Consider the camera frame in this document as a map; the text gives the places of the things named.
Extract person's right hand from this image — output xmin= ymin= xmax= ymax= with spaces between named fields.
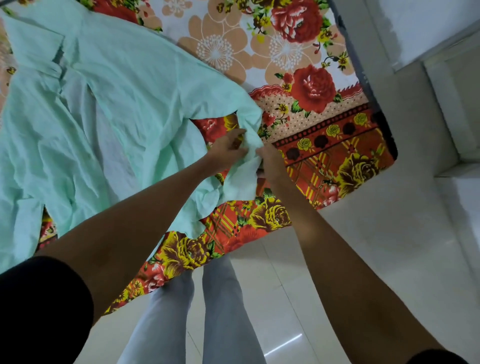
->
xmin=255 ymin=143 xmax=290 ymax=189

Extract person's left hand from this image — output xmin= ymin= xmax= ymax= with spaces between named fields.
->
xmin=203 ymin=127 xmax=251 ymax=176

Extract mint green shirt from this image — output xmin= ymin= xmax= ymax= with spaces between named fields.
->
xmin=0 ymin=0 xmax=265 ymax=275

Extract person's left forearm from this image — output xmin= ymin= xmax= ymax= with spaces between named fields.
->
xmin=35 ymin=156 xmax=215 ymax=324

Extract person's right forearm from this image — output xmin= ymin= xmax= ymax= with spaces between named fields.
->
xmin=269 ymin=179 xmax=448 ymax=364

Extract red floral bedsheet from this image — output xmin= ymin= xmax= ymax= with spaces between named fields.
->
xmin=0 ymin=0 xmax=399 ymax=316

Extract dark mattress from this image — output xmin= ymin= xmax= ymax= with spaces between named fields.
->
xmin=327 ymin=0 xmax=400 ymax=161

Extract light blue jeans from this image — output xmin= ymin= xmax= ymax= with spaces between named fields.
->
xmin=116 ymin=254 xmax=268 ymax=364

